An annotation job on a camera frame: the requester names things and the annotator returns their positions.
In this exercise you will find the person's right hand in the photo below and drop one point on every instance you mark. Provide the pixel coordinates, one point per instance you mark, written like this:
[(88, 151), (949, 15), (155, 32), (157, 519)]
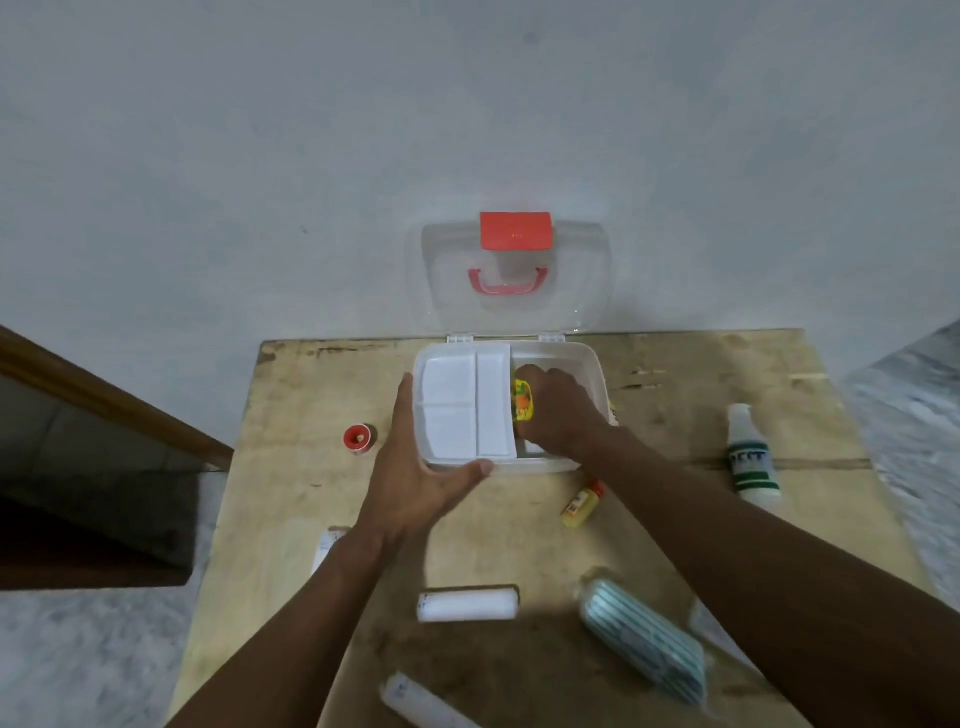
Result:
[(562, 412)]

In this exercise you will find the person's left hand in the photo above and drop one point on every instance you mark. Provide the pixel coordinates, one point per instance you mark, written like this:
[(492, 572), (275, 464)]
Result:
[(405, 487)]

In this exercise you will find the green and yellow carton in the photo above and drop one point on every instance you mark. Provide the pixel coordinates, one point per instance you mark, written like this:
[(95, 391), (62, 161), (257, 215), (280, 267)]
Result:
[(523, 397)]

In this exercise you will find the red tape roll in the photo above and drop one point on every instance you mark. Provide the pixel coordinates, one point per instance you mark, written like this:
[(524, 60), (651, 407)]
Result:
[(358, 438)]

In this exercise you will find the small yellow bottle red cap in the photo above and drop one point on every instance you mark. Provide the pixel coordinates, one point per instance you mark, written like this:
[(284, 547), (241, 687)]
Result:
[(581, 504)]

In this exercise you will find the long printed gauze roll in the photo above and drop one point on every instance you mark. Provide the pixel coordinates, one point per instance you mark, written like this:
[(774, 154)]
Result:
[(328, 544)]

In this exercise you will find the short white gauze roll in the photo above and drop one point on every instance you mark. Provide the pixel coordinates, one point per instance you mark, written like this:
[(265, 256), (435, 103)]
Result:
[(467, 604), (424, 705)]

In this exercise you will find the white bottle green label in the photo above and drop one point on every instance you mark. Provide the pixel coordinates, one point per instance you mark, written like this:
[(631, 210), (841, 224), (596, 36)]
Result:
[(752, 461)]

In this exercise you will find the teal striped bandage pack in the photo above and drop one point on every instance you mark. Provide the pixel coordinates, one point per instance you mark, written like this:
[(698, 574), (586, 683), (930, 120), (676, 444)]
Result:
[(645, 641)]

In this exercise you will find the person's left forearm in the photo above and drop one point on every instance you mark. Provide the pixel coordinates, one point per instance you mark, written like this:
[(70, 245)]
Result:
[(300, 645)]

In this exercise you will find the person's right forearm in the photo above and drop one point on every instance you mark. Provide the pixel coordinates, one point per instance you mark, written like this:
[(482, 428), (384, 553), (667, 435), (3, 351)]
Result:
[(750, 570)]

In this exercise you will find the white divided insert tray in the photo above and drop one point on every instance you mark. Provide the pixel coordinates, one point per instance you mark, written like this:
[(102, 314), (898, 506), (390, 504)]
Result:
[(450, 405)]

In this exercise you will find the light brown door frame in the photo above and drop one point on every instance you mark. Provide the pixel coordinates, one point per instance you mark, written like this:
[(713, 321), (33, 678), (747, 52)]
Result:
[(112, 405)]

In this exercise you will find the dark brown door post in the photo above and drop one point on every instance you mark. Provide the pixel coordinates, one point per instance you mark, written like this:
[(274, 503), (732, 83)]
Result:
[(75, 574)]

